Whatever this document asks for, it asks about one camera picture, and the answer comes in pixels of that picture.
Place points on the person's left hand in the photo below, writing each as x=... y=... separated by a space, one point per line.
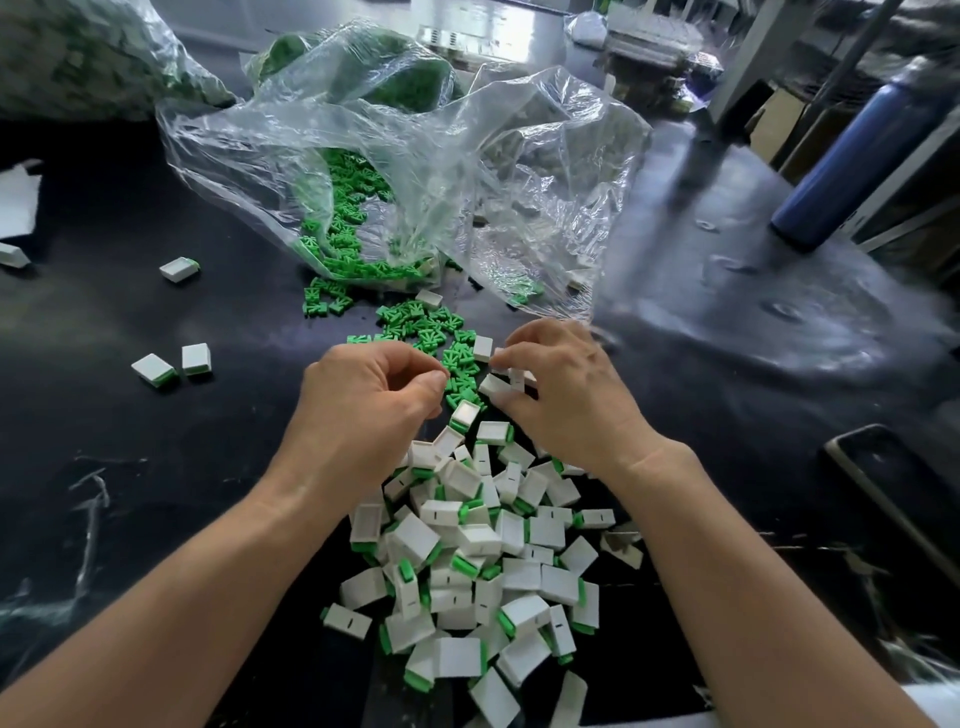
x=360 y=428

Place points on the grey machine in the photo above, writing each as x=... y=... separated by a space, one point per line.
x=653 y=45

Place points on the white paper sheet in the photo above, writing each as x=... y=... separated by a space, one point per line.
x=18 y=203

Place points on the blue cylinder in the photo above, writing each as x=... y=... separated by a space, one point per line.
x=863 y=158

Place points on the black smartphone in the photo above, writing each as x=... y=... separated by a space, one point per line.
x=893 y=503

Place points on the brown cardboard box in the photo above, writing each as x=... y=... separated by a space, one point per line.
x=780 y=128

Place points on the plastic bag full of green pieces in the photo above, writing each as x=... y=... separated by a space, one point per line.
x=398 y=72

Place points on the empty white shell right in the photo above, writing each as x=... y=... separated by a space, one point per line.
x=621 y=549

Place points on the large bag of assembled pieces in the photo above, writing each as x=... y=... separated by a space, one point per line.
x=98 y=57

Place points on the heap of white caps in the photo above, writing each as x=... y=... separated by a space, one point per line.
x=495 y=383

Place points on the pile of green clips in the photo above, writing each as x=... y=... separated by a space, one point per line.
x=353 y=233

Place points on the person's left forearm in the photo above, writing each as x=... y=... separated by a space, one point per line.
x=158 y=630

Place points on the white metal frame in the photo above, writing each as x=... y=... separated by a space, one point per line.
x=743 y=60

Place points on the white component box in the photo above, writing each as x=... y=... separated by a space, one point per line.
x=465 y=38

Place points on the clear plastic bag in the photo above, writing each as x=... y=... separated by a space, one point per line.
x=570 y=150

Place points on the pile of assembled white-green pieces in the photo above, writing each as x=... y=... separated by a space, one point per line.
x=480 y=578

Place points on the person's right hand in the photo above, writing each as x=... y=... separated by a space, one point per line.
x=578 y=398

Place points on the person's right forearm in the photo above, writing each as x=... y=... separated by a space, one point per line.
x=780 y=608

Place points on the white plastic part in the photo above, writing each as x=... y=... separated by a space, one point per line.
x=497 y=386

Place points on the assembled white-green part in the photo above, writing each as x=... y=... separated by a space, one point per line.
x=195 y=360
x=347 y=621
x=12 y=255
x=180 y=270
x=153 y=371

